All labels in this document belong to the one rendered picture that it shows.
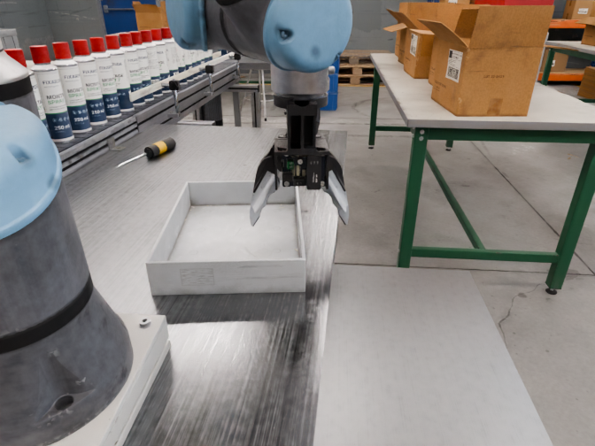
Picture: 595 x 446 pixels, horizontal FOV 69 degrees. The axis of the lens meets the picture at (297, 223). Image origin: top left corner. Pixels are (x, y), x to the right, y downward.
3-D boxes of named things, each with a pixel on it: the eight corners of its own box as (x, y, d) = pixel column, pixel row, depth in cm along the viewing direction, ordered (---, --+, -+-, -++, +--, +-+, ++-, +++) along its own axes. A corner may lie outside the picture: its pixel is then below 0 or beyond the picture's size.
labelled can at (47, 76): (58, 137, 103) (34, 44, 93) (79, 138, 102) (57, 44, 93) (44, 143, 98) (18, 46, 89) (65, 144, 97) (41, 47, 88)
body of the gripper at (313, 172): (273, 195, 57) (270, 102, 51) (273, 172, 65) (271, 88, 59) (330, 194, 57) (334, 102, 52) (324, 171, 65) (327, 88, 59)
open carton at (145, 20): (131, 34, 546) (126, 1, 529) (148, 32, 587) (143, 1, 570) (162, 34, 540) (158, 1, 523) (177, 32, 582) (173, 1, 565)
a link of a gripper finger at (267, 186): (233, 230, 61) (268, 180, 58) (236, 212, 66) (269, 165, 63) (251, 241, 62) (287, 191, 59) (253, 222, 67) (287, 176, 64)
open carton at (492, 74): (405, 97, 194) (416, 3, 177) (517, 96, 195) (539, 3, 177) (429, 118, 160) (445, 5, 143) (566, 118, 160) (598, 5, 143)
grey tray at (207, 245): (189, 206, 80) (186, 181, 78) (297, 204, 81) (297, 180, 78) (151, 295, 56) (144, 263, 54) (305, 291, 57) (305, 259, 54)
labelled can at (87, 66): (93, 121, 116) (75, 38, 106) (112, 122, 115) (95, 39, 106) (82, 126, 111) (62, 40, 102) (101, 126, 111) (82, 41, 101)
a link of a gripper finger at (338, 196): (349, 239, 63) (314, 191, 59) (343, 220, 68) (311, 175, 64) (367, 228, 62) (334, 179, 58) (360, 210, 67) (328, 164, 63)
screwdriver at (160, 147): (167, 147, 112) (166, 135, 111) (177, 149, 111) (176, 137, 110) (112, 173, 96) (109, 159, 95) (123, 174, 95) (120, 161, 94)
